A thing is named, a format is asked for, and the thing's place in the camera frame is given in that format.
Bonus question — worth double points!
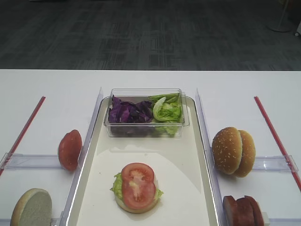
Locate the tomato slices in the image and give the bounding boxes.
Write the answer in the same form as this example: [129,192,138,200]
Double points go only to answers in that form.
[121,162,156,210]

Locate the green lettuce in container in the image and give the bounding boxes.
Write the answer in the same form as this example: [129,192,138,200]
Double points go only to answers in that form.
[149,92,182,123]

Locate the lettuce leaf on bun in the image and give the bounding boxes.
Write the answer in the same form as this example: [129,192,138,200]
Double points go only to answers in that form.
[110,172,164,201]

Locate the remaining tomato slice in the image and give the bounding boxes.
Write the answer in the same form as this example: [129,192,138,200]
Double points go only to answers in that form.
[58,129,82,172]

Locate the meat patties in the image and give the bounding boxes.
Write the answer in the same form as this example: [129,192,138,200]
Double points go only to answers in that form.
[223,195,264,226]

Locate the clear plastic container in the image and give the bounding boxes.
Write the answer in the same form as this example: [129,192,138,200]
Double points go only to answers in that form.
[103,88,190,137]

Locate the purple cabbage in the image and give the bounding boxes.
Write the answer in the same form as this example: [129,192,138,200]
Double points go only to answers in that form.
[108,96,153,123]

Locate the metal tray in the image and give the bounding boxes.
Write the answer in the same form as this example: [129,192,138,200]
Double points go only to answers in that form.
[67,98,218,226]

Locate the sesame bun top front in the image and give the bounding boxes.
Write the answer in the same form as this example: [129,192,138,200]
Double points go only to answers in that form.
[212,127,242,175]

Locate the sesame bun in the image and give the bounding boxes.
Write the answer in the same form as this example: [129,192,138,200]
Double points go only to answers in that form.
[234,130,256,178]
[212,127,242,175]

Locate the bottom bun on tray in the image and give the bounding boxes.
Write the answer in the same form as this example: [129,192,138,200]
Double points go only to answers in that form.
[113,178,159,214]

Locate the right red rod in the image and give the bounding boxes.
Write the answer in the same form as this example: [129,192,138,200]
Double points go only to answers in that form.
[254,96,301,190]

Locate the red rod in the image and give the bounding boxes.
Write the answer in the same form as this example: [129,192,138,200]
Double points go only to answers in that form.
[254,96,301,190]
[0,96,46,175]

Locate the sesame bun top rear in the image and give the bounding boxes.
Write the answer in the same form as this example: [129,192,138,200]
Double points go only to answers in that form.
[234,130,256,178]

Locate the left red rod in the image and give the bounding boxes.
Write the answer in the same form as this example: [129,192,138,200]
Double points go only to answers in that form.
[0,96,46,175]

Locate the right rear clear slide holder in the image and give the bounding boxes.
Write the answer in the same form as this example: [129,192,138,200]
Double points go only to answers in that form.
[252,155,299,172]

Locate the left rear clear slide holder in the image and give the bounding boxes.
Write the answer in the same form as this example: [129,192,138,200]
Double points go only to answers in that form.
[0,153,63,170]

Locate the left bun half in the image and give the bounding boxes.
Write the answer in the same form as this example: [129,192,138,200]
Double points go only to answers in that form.
[10,188,52,226]

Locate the right front clear slide holder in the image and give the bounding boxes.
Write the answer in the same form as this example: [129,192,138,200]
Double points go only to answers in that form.
[262,212,301,226]

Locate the right clear plastic rail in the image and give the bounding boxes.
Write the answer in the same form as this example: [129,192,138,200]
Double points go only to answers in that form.
[195,89,228,226]

